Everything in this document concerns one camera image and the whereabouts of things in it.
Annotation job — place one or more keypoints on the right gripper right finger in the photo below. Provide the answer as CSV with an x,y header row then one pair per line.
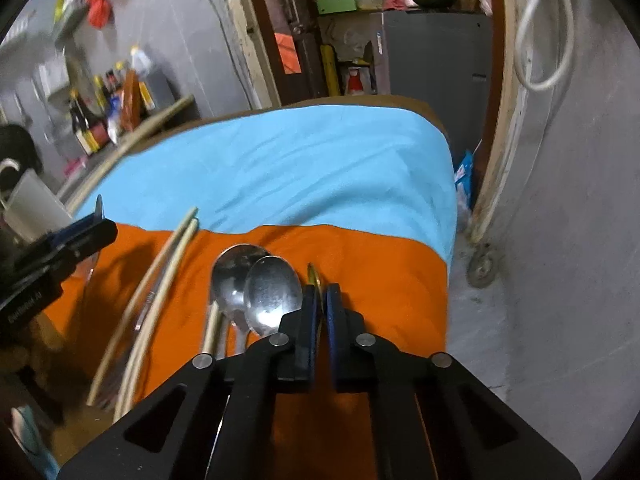
x,y
344,326

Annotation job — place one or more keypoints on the red plastic bag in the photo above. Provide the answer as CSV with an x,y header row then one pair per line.
x,y
99,13

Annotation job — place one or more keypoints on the green box on shelf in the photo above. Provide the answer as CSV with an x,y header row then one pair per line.
x,y
326,7

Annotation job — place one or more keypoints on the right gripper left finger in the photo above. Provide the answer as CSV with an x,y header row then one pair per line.
x,y
296,370

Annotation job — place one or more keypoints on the blue and orange cloth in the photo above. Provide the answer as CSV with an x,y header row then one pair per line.
x,y
364,193

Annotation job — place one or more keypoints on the wooden door frame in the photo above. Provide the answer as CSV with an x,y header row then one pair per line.
x,y
281,39

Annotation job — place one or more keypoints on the black wok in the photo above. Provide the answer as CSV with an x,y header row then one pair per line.
x,y
17,144

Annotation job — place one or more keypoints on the yellow tube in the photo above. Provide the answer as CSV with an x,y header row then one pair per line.
x,y
329,63

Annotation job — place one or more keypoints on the orange spice bag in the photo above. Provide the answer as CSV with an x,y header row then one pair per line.
x,y
130,113

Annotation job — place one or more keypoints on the large oil jug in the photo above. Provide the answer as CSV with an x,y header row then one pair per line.
x,y
142,64

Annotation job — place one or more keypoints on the floor drain cover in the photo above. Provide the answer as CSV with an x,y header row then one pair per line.
x,y
483,266

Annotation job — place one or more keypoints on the white plastic utensil holder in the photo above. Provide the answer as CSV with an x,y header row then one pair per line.
x,y
32,210

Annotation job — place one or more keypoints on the steel spoon behind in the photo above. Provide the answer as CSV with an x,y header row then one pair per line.
x,y
229,275

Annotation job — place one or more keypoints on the blue snack bag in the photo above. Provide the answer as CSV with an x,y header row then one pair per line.
x,y
463,180

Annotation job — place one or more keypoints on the gold handled utensil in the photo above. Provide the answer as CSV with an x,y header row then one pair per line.
x,y
315,280

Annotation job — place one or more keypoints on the steel spoon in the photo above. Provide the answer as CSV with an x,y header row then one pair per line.
x,y
271,290
229,275

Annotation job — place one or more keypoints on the steel spoon front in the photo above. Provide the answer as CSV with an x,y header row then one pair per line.
x,y
271,290

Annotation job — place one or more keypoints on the grey refrigerator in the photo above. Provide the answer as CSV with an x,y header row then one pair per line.
x,y
442,59

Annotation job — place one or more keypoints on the dark soy sauce bottle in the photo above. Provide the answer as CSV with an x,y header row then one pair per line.
x,y
81,127

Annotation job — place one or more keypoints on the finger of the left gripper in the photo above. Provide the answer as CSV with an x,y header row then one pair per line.
x,y
65,254
82,232

